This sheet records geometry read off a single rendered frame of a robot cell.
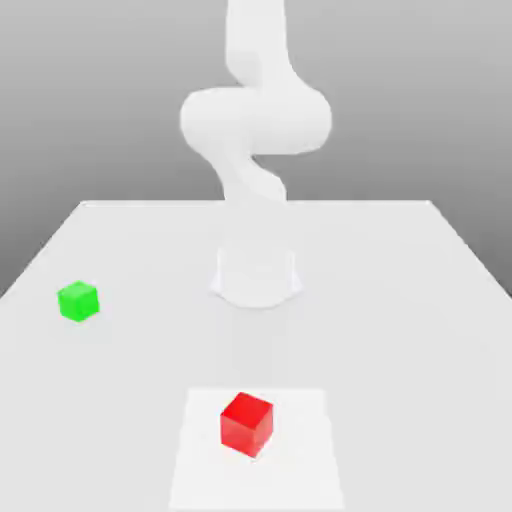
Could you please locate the small red cube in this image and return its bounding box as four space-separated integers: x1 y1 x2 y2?
219 391 275 460

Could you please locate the small green cube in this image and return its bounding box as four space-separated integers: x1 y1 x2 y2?
56 280 100 323

